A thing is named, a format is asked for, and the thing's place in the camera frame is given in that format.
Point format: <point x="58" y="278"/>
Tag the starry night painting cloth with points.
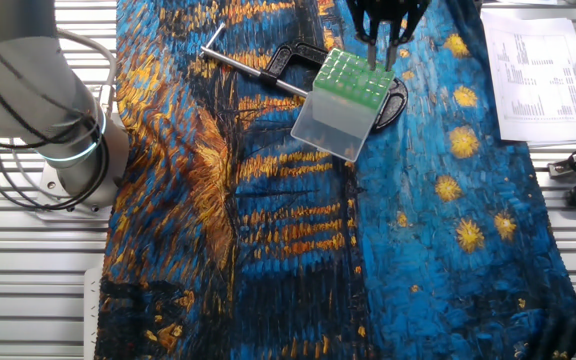
<point x="293" y="240"/>

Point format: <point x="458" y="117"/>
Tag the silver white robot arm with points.
<point x="23" y="90"/>

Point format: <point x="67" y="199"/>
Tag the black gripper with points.
<point x="388" y="7"/>

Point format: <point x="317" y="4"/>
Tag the white perforated plate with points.
<point x="92" y="315"/>

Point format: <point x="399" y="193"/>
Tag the black C-clamp steel screw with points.
<point x="395" y="107"/>

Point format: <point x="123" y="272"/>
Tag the translucent tip box green rack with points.
<point x="343" y="107"/>

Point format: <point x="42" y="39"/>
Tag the silver base mounting plate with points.
<point x="50" y="190"/>

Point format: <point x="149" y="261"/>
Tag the printed white paper sheet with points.
<point x="533" y="80"/>

